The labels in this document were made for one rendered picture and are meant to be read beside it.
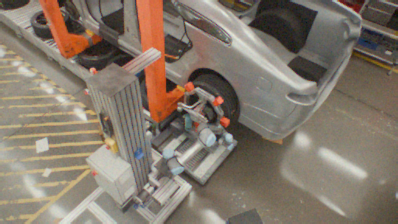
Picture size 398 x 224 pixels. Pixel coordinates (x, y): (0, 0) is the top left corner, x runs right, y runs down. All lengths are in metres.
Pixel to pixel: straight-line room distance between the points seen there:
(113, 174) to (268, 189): 2.15
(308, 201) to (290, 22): 2.42
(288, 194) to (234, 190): 0.70
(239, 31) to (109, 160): 1.72
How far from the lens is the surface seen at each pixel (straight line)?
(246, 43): 2.79
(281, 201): 3.82
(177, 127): 3.67
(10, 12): 6.88
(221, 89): 3.13
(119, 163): 2.47
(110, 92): 1.87
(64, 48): 4.65
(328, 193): 4.13
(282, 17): 4.22
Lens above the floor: 3.33
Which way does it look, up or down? 49 degrees down
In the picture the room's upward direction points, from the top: 5 degrees clockwise
